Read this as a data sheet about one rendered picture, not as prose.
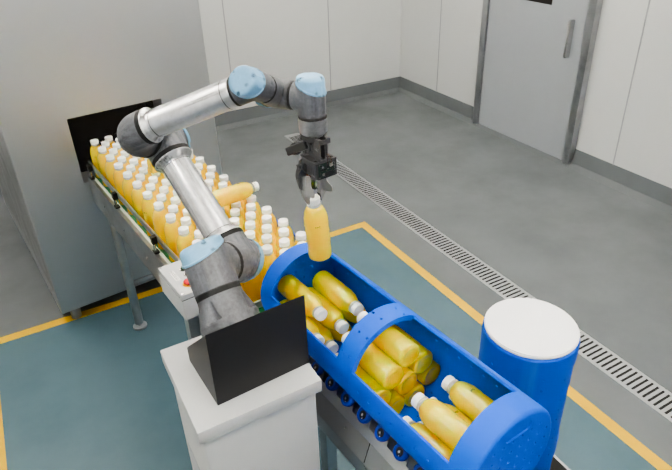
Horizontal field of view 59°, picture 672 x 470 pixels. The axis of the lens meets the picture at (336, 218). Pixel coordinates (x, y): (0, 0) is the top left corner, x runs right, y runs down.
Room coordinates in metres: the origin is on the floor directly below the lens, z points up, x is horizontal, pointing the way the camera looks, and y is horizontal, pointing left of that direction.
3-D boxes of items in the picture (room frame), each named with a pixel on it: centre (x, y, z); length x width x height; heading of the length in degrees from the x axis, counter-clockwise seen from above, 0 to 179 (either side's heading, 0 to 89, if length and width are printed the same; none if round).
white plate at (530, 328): (1.38, -0.58, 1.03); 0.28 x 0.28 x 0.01
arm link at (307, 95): (1.47, 0.06, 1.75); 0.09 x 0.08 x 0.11; 66
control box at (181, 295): (1.61, 0.51, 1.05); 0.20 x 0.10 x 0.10; 35
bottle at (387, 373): (1.18, -0.08, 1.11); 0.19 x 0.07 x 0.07; 35
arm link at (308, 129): (1.47, 0.05, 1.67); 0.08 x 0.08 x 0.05
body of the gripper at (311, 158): (1.46, 0.05, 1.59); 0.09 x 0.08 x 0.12; 35
